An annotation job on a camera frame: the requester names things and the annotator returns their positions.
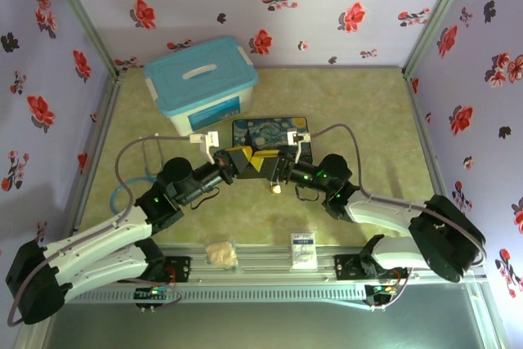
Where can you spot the right control board with lights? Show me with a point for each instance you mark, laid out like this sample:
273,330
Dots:
380,289

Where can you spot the white packet in clear sleeve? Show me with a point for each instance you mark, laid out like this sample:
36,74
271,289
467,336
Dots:
304,251

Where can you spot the small brass padlock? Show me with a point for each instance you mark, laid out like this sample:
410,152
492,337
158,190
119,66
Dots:
276,189

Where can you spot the aluminium left side rail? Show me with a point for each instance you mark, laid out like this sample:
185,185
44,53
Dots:
104,128

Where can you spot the starry night mouse pad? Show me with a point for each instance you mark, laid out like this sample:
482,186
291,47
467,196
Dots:
269,132

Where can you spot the aluminium right corner post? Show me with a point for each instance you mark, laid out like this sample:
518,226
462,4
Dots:
437,18

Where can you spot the aluminium right side rail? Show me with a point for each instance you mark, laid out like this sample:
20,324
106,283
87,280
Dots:
425,136

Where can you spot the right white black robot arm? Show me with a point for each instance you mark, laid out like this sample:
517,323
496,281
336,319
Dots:
380,214

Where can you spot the stethoscope with blue tube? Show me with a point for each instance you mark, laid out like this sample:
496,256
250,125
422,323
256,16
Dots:
145,153

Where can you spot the clear bag of beige material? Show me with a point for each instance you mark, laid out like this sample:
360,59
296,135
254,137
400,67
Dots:
221,255

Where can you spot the left control board with lights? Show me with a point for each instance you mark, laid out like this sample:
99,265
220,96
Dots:
153,293

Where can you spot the aluminium left corner post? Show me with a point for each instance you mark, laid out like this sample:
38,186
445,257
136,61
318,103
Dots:
81,18

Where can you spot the aluminium corner post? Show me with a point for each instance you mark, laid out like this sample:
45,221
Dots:
437,18
81,18

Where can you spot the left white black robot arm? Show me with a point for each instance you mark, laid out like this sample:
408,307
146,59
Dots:
102,234

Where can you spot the control board with lights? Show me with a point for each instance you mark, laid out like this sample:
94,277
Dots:
380,289
153,293

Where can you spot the aluminium front frame rail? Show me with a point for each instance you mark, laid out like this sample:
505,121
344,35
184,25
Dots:
265,273

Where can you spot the blue lidded plastic storage box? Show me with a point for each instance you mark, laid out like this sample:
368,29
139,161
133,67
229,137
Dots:
200,75

